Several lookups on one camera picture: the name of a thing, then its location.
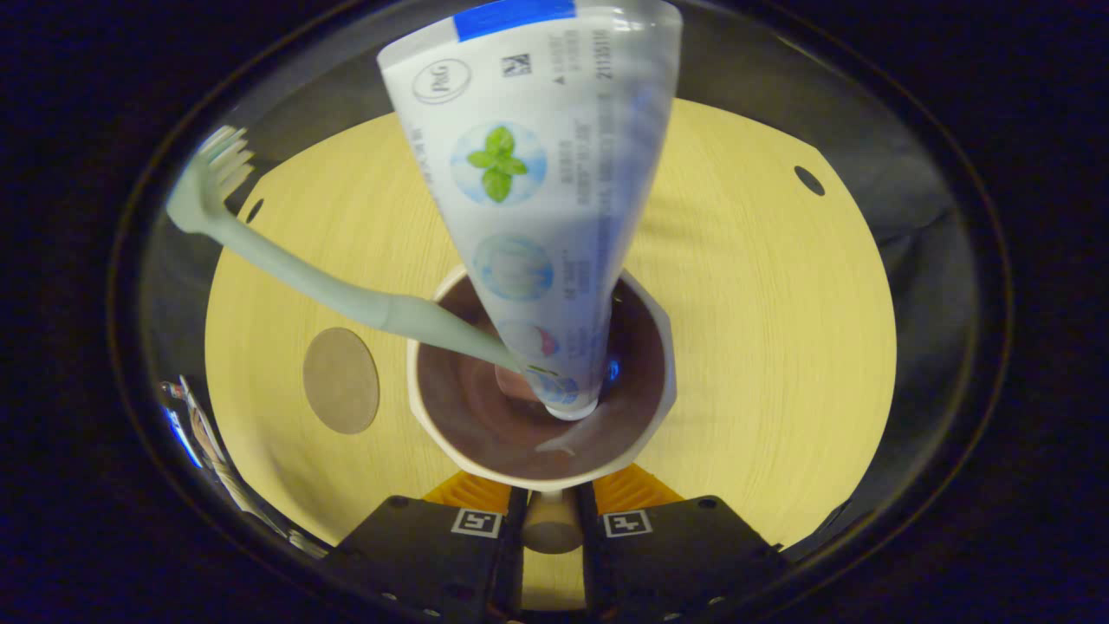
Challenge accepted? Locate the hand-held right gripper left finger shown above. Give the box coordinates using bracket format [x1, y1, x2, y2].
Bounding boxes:
[325, 472, 527, 621]

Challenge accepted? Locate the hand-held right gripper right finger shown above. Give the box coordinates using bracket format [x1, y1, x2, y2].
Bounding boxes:
[579, 464, 789, 621]

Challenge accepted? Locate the beige cup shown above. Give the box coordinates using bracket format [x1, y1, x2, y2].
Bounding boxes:
[405, 264, 677, 556]

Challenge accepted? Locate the round brown coaster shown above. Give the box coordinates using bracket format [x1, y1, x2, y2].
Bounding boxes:
[302, 327, 380, 435]

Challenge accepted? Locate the pale green toothbrush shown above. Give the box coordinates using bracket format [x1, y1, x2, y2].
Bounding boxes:
[166, 126, 521, 374]

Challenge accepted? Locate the white toothpaste tube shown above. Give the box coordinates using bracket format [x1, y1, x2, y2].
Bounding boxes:
[377, 0, 684, 422]

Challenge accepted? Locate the computer monitor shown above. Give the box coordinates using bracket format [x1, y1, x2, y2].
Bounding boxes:
[160, 381, 205, 471]

